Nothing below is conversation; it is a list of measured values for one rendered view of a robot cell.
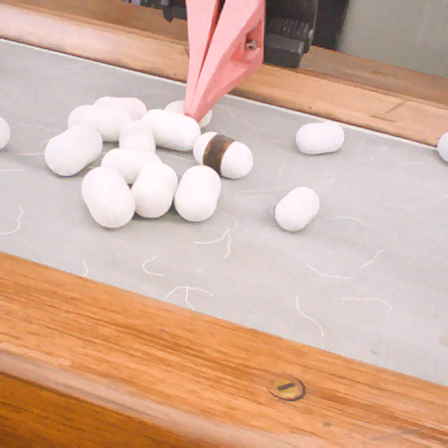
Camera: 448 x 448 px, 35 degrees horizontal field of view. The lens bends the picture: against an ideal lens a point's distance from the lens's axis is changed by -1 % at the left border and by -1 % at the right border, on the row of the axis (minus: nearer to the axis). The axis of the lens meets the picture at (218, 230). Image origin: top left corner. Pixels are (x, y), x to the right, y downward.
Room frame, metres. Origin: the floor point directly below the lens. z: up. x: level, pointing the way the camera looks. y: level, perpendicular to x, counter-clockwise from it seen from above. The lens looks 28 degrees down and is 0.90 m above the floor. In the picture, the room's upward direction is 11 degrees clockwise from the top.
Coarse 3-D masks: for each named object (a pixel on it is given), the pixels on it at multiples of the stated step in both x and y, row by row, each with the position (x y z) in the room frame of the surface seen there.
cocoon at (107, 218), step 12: (96, 168) 0.30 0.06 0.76; (108, 168) 0.30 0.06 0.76; (84, 180) 0.30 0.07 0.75; (96, 180) 0.29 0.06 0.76; (108, 180) 0.29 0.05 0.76; (120, 180) 0.29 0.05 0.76; (84, 192) 0.29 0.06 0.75; (96, 192) 0.28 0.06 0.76; (108, 192) 0.28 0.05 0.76; (120, 192) 0.28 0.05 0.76; (96, 204) 0.28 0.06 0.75; (108, 204) 0.28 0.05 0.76; (120, 204) 0.28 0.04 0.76; (132, 204) 0.28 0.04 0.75; (96, 216) 0.28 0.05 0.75; (108, 216) 0.28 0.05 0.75; (120, 216) 0.28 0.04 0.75; (132, 216) 0.29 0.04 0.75
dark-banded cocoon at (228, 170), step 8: (200, 136) 0.37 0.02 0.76; (208, 136) 0.37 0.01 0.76; (200, 144) 0.37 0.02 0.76; (232, 144) 0.36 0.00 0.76; (240, 144) 0.37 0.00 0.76; (200, 152) 0.36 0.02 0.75; (232, 152) 0.36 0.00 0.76; (240, 152) 0.36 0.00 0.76; (248, 152) 0.36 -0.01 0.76; (200, 160) 0.37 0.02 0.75; (224, 160) 0.36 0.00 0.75; (232, 160) 0.36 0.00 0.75; (240, 160) 0.36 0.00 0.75; (248, 160) 0.36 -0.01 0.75; (224, 168) 0.36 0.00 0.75; (232, 168) 0.36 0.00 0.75; (240, 168) 0.36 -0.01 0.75; (248, 168) 0.36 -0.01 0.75; (224, 176) 0.36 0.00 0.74; (232, 176) 0.36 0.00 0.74; (240, 176) 0.36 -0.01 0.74
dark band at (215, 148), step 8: (216, 136) 0.37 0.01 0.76; (224, 136) 0.37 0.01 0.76; (208, 144) 0.36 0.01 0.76; (216, 144) 0.36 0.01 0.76; (224, 144) 0.36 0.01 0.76; (208, 152) 0.36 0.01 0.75; (216, 152) 0.36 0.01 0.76; (224, 152) 0.36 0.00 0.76; (208, 160) 0.36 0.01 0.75; (216, 160) 0.36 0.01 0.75; (216, 168) 0.36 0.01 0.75
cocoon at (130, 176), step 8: (112, 152) 0.33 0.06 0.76; (120, 152) 0.33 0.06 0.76; (128, 152) 0.33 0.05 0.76; (136, 152) 0.33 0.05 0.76; (144, 152) 0.34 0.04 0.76; (104, 160) 0.33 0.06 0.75; (112, 160) 0.33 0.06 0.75; (120, 160) 0.33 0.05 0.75; (128, 160) 0.33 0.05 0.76; (136, 160) 0.33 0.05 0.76; (144, 160) 0.33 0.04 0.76; (152, 160) 0.33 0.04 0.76; (160, 160) 0.34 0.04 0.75; (120, 168) 0.33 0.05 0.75; (128, 168) 0.33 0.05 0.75; (136, 168) 0.33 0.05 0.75; (128, 176) 0.33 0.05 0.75; (136, 176) 0.33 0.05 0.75
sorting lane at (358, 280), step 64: (0, 64) 0.48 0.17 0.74; (64, 64) 0.51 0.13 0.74; (64, 128) 0.39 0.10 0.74; (256, 128) 0.45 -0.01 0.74; (0, 192) 0.30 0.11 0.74; (64, 192) 0.31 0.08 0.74; (256, 192) 0.35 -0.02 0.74; (320, 192) 0.37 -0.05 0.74; (384, 192) 0.39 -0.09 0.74; (64, 256) 0.25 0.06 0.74; (128, 256) 0.26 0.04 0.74; (192, 256) 0.27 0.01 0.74; (256, 256) 0.28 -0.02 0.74; (320, 256) 0.30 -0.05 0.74; (384, 256) 0.31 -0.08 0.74; (256, 320) 0.23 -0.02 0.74; (320, 320) 0.24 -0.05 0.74; (384, 320) 0.25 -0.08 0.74
